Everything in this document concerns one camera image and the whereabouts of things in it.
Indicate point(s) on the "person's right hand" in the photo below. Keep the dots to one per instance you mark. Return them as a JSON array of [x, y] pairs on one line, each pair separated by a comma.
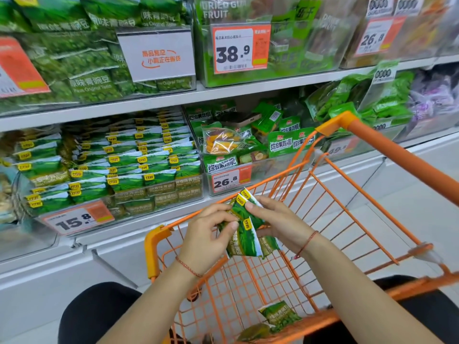
[[287, 225]]

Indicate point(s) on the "person's left hand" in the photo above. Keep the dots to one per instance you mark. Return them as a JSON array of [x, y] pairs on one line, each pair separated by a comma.
[[200, 240]]

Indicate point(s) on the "person's right middle finger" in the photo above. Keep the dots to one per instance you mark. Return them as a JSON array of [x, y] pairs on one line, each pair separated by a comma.
[[266, 200]]

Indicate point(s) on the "person's right thumb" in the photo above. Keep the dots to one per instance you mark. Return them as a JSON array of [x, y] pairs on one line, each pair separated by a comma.
[[264, 231]]

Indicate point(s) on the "person's left thumb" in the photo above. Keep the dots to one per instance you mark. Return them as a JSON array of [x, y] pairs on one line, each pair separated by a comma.
[[227, 231]]

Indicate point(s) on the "green pea snack packet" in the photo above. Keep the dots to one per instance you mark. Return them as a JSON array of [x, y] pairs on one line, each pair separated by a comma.
[[279, 313], [269, 245], [238, 210], [244, 238], [254, 332]]

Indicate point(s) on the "person's right forearm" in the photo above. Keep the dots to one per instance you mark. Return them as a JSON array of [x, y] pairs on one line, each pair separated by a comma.
[[358, 297]]

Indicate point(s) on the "person's left forearm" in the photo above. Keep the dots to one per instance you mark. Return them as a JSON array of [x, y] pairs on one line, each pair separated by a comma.
[[154, 304]]

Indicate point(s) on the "white and orange price tag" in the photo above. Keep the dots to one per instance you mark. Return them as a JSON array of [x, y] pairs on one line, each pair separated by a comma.
[[376, 35], [229, 179], [77, 218], [340, 148], [240, 48], [18, 71]]

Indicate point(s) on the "pile of green vegetable crisp bags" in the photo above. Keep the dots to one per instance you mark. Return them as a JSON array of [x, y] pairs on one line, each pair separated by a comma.
[[283, 143]]

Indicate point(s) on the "clear orange snack bag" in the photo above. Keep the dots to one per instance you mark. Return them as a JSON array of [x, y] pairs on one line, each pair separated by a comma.
[[220, 139]]

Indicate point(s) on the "white metal shelf board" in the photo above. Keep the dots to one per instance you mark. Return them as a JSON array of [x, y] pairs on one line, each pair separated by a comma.
[[143, 102], [118, 240]]

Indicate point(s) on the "stack of yellow-labelled green packets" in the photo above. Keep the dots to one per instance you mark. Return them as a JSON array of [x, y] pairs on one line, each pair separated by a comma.
[[122, 164]]

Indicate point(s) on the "black trousers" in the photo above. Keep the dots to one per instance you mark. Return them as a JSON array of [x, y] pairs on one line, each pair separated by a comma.
[[93, 311]]

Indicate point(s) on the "pile of bright green bean bags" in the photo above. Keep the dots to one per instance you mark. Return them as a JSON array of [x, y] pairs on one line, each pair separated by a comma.
[[387, 100]]

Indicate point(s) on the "pile of dried fruit bags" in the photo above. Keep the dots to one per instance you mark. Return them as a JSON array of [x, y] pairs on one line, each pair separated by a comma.
[[301, 42]]

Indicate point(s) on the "small white label card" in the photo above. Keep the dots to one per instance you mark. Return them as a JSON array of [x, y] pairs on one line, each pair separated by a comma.
[[379, 5], [408, 4], [384, 72]]

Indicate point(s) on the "white sign card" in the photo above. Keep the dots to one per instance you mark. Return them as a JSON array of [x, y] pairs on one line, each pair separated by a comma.
[[157, 55]]

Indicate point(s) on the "pile of purple snack bags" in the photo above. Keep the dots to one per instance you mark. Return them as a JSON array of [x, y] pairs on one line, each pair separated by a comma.
[[434, 96]]

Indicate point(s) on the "pile of tan snack bags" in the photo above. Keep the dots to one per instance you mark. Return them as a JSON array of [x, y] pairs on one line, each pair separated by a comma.
[[6, 197]]

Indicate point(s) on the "pile of large green pea bags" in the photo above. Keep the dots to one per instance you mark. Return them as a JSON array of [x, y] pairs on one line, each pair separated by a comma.
[[79, 57]]

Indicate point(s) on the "pile of brown snack bags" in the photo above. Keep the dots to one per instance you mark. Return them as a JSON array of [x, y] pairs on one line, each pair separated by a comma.
[[426, 28]]

